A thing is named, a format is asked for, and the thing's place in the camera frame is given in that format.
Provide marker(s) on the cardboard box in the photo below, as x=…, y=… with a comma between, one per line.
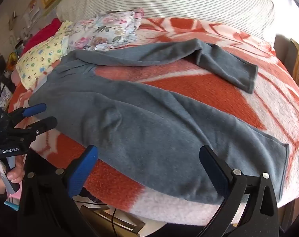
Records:
x=124, y=223

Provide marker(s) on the red cloth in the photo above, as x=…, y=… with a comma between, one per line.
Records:
x=43, y=34

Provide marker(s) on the floral pillow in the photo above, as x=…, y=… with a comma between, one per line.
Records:
x=105, y=32

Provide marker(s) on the orange and white blanket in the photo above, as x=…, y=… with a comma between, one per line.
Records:
x=213, y=84

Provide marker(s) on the yellow printed pillow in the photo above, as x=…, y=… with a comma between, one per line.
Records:
x=38, y=59

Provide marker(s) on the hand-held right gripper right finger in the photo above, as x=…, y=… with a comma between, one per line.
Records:
x=213, y=172

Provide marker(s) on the person's left hand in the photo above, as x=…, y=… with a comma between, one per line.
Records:
x=17, y=171

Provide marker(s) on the paper notes on wall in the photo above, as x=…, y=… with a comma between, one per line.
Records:
x=32, y=11

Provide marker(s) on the striped white pillow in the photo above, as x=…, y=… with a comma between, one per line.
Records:
x=176, y=0

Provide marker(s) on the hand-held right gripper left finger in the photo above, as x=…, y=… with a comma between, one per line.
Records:
x=81, y=171

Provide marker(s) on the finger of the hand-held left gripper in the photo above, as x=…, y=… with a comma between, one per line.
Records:
x=36, y=109
x=44, y=126

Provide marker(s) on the wooden chair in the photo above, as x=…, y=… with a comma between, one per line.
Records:
x=296, y=56

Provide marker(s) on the grey pants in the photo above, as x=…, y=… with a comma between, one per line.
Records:
x=139, y=123

